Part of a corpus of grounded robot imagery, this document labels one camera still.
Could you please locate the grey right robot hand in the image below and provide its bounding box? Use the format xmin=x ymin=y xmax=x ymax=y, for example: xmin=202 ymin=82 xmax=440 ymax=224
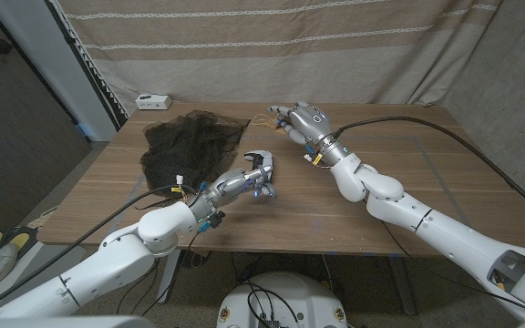
xmin=266 ymin=100 xmax=362 ymax=169

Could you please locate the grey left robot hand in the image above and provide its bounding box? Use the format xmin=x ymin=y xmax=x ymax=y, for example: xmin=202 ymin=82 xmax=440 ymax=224
xmin=189 ymin=163 xmax=277 ymax=231

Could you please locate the brown paper bag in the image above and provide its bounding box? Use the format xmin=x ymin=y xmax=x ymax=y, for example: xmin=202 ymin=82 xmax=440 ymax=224
xmin=250 ymin=113 xmax=293 ymax=137

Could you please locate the white game controller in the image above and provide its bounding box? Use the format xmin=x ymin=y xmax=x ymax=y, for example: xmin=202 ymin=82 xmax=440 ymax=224
xmin=243 ymin=149 xmax=274 ymax=183

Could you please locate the black mesh netting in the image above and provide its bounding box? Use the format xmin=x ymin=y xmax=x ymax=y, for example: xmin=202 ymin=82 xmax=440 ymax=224
xmin=139 ymin=108 xmax=252 ymax=200

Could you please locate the striped beige curtain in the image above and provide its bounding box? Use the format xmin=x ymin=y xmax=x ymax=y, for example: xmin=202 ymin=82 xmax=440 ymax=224
xmin=57 ymin=0 xmax=503 ymax=118

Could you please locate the white power strip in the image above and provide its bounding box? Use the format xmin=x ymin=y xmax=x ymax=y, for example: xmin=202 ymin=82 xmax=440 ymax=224
xmin=135 ymin=93 xmax=173 ymax=111

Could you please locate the white table leg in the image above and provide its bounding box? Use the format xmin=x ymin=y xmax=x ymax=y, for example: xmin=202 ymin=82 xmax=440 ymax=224
xmin=156 ymin=249 xmax=182 ymax=304

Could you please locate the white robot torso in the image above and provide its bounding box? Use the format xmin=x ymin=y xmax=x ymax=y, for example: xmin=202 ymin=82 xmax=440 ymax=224
xmin=216 ymin=271 xmax=348 ymax=328

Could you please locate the grey table leg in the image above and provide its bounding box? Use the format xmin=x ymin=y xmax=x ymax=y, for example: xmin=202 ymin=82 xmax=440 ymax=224
xmin=387 ymin=255 xmax=417 ymax=316

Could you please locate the thin braided left arm cable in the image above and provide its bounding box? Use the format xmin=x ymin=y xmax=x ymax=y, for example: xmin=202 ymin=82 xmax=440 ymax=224
xmin=141 ymin=230 xmax=201 ymax=318

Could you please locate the thin braided arm cable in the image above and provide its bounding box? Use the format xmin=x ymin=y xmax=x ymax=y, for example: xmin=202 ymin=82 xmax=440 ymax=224
xmin=141 ymin=230 xmax=201 ymax=318
xmin=379 ymin=220 xmax=525 ymax=317

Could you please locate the black torso cable loop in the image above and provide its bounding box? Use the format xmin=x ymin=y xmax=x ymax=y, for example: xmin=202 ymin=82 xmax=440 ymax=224
xmin=242 ymin=281 xmax=301 ymax=325

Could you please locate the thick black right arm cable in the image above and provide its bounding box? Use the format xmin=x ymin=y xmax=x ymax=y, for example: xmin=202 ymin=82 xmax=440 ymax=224
xmin=333 ymin=116 xmax=525 ymax=224

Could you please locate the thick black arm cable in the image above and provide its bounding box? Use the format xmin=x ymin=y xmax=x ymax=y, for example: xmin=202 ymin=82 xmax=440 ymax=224
xmin=333 ymin=116 xmax=525 ymax=224
xmin=0 ymin=184 xmax=189 ymax=318

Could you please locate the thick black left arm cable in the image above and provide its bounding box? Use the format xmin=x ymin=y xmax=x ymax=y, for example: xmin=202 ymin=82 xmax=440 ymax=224
xmin=0 ymin=184 xmax=189 ymax=318

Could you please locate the thin braided right arm cable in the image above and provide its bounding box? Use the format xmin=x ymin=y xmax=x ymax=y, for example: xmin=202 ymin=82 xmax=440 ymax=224
xmin=379 ymin=220 xmax=525 ymax=317

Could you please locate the black curtain frame bar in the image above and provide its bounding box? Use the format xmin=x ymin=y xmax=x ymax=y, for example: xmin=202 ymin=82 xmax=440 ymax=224
xmin=46 ymin=0 xmax=129 ymax=131

